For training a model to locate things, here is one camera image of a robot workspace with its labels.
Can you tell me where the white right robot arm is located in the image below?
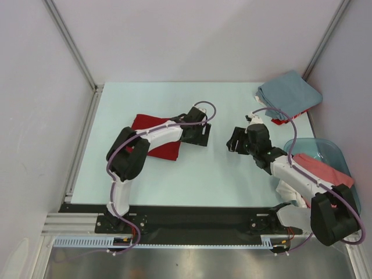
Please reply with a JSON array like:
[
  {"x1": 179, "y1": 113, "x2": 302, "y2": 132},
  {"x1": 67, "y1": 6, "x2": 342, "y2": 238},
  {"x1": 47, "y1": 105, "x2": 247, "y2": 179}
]
[{"x1": 226, "y1": 123, "x2": 366, "y2": 246}]

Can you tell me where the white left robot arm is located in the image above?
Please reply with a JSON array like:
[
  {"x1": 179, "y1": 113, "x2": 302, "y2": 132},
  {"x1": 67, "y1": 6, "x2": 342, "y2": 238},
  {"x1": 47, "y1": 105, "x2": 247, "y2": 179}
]
[{"x1": 106, "y1": 106, "x2": 211, "y2": 233}]

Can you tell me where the folded red printed t shirt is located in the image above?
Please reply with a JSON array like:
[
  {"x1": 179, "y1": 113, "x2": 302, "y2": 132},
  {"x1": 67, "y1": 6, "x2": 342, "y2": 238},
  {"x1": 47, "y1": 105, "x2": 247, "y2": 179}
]
[{"x1": 271, "y1": 110, "x2": 309, "y2": 126}]

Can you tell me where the folded white t shirt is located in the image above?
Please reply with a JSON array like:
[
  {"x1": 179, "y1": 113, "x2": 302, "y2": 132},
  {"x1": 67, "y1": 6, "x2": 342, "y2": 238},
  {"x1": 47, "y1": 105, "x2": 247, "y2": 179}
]
[{"x1": 255, "y1": 95, "x2": 267, "y2": 107}]

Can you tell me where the folded grey-blue t shirt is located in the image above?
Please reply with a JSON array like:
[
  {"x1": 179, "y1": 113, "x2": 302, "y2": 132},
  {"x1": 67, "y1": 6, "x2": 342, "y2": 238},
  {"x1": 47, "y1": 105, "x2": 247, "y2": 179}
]
[{"x1": 255, "y1": 70, "x2": 323, "y2": 120}]

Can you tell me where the pink t shirt in basin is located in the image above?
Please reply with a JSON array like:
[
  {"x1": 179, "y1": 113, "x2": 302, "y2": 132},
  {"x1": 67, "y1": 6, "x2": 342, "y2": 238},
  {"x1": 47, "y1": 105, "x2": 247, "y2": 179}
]
[{"x1": 293, "y1": 153, "x2": 355, "y2": 188}]

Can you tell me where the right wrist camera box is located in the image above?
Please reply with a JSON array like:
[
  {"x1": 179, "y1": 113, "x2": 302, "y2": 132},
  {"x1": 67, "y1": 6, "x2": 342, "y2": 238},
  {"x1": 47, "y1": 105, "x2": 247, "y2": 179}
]
[{"x1": 245, "y1": 114, "x2": 263, "y2": 126}]

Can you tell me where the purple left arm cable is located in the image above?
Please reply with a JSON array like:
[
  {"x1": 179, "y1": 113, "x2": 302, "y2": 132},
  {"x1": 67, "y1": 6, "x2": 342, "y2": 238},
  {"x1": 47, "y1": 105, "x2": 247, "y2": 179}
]
[{"x1": 106, "y1": 101, "x2": 217, "y2": 256}]

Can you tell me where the white slotted cable duct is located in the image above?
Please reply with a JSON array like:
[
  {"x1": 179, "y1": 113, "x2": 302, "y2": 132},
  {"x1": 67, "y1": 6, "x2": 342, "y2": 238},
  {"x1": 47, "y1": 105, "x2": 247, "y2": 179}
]
[{"x1": 53, "y1": 236, "x2": 289, "y2": 250}]

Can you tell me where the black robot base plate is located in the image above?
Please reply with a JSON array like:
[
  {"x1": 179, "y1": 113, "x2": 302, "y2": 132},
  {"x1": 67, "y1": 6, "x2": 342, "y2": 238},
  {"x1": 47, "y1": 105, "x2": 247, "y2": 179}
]
[{"x1": 59, "y1": 203, "x2": 302, "y2": 244}]

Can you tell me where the left aluminium frame post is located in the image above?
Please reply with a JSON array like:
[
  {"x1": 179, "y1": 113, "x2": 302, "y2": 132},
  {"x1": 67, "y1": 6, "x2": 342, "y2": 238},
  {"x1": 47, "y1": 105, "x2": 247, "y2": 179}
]
[{"x1": 41, "y1": 0, "x2": 98, "y2": 91}]

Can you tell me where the aluminium frame post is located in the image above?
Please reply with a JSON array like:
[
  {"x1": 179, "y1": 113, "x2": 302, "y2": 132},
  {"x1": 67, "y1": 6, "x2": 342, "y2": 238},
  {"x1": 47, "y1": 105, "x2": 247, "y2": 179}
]
[
  {"x1": 302, "y1": 0, "x2": 353, "y2": 81},
  {"x1": 41, "y1": 0, "x2": 98, "y2": 91}
]

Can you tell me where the right aluminium frame post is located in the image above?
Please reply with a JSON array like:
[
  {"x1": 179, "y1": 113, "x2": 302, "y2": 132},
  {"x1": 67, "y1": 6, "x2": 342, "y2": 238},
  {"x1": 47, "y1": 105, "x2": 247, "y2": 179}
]
[{"x1": 302, "y1": 0, "x2": 353, "y2": 81}]

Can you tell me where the front aluminium frame rail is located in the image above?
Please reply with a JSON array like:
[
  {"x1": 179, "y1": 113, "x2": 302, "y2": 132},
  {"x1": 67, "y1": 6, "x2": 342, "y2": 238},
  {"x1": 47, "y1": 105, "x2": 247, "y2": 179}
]
[{"x1": 40, "y1": 212, "x2": 101, "y2": 237}]

